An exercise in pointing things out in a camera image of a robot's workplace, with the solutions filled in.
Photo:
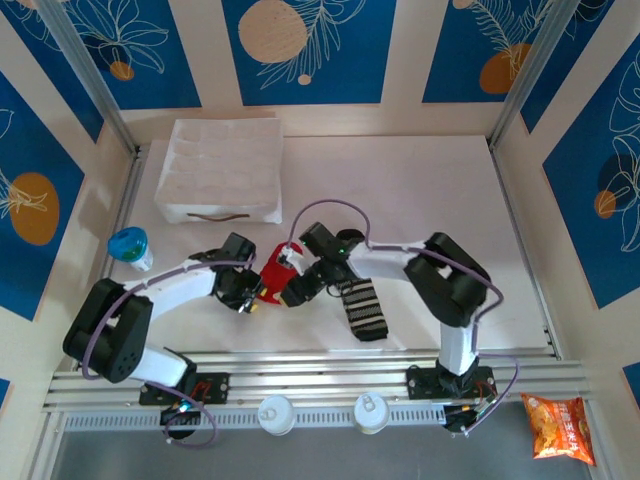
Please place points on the red sock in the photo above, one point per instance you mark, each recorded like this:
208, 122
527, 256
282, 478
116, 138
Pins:
275, 267

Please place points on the black white striped sock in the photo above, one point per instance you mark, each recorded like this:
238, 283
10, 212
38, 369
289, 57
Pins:
365, 310

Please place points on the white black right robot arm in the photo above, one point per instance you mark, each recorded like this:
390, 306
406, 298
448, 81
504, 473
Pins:
380, 260

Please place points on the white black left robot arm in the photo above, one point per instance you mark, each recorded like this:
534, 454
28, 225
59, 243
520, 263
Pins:
175, 285

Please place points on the white cup with blue lid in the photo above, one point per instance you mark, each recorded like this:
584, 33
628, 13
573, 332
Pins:
131, 248

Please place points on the white table mat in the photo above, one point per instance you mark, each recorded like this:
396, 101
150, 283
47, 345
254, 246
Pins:
400, 175

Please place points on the white fabric organizer box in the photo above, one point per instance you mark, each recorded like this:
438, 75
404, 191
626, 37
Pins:
220, 165

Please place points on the orange snack bag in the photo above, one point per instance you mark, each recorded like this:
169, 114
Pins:
557, 425

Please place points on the aluminium front rail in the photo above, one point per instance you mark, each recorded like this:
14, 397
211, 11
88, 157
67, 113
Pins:
325, 372

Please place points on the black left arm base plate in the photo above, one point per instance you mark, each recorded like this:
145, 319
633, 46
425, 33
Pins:
220, 387

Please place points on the aluminium side rail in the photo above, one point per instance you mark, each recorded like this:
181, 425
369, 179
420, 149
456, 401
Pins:
525, 250
125, 210

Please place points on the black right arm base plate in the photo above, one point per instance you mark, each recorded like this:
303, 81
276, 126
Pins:
417, 382

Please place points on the aluminium frame post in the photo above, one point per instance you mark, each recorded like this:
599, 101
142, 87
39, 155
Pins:
535, 65
85, 65

